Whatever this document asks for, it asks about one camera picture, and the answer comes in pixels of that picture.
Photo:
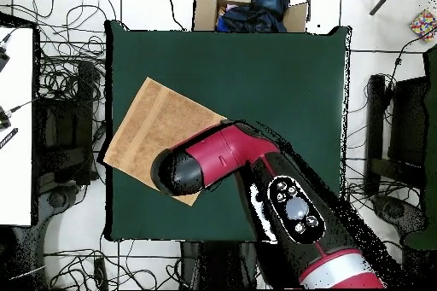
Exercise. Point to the colourful patterned item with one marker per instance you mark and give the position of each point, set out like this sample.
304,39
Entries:
423,24

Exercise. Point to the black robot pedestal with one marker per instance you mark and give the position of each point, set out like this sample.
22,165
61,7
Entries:
218,263

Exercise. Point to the brown cardboard box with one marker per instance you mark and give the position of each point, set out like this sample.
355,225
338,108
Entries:
205,11

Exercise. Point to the dark blue clothing pile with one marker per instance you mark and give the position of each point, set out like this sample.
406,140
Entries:
259,14

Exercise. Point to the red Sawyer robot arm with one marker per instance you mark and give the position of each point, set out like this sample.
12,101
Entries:
232,151

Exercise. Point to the black strip with white marks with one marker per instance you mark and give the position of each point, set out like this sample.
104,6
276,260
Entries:
8,138

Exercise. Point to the dark green table cloth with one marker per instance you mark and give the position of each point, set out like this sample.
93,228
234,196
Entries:
239,65
431,168

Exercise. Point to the white table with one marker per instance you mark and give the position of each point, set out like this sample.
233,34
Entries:
17,168

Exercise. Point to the black frame stand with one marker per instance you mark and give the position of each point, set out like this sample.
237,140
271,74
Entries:
65,127
408,123

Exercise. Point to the tan terry towel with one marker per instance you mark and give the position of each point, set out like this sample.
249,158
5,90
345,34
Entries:
153,123

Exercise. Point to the black power strip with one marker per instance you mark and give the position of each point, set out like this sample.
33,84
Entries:
100,272

